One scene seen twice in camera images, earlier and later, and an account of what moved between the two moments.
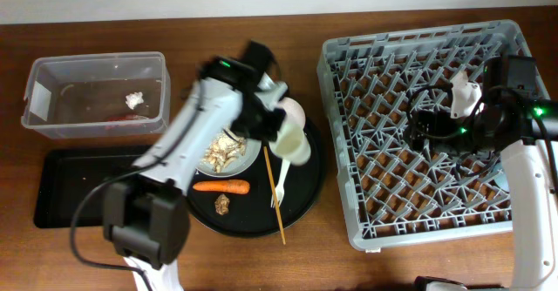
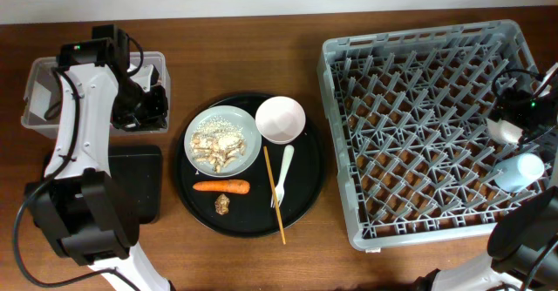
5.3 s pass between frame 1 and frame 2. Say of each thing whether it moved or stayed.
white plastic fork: stayed
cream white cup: moved
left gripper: moved
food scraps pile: stayed
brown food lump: stayed
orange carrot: stayed
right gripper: moved
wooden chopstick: stayed
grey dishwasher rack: stayed
